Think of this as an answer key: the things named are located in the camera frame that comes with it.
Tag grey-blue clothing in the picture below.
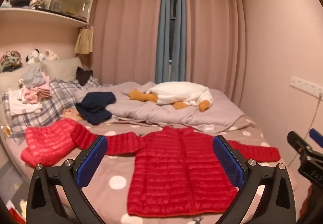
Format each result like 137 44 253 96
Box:
20 65 49 87

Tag pleated lamp shade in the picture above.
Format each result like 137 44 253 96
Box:
75 26 94 55

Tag navy blue garment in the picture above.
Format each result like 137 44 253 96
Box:
75 92 116 125

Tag clothes pile on shelf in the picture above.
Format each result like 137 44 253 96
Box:
7 0 48 10

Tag pink curtain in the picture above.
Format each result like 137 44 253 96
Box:
89 0 163 85
185 0 246 99

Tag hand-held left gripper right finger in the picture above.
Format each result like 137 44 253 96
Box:
213 135 296 224

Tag plaid blanket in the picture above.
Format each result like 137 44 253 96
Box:
2 78 101 144

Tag white folded clothes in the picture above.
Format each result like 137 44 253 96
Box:
7 89 43 116

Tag person's right forearm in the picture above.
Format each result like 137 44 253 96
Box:
306 184 323 224

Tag grey duvet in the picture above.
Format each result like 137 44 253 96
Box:
73 81 245 131

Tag peach cloth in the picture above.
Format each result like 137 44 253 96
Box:
62 109 81 121

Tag polka-dot bed sheet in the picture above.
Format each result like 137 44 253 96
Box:
5 113 298 224

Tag black and white plush dog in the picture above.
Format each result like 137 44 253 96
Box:
26 49 47 64

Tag white wall socket strip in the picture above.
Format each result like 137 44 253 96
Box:
290 76 323 99

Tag beige pillow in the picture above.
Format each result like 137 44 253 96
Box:
0 64 42 93
42 57 84 82

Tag red puffer jacket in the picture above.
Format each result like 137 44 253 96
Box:
70 123 280 216
21 118 79 166

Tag white cable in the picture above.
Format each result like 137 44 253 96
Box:
288 98 322 166

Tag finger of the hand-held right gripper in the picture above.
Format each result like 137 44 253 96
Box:
287 131 313 156
310 128 323 142

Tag blue curtain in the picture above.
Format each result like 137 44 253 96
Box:
155 0 187 84

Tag dark brown cloth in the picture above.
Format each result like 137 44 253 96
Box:
76 66 93 86

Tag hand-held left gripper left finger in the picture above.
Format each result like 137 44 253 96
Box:
26 135 108 224

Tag white goose plush toy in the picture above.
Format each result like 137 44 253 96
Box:
129 82 213 113

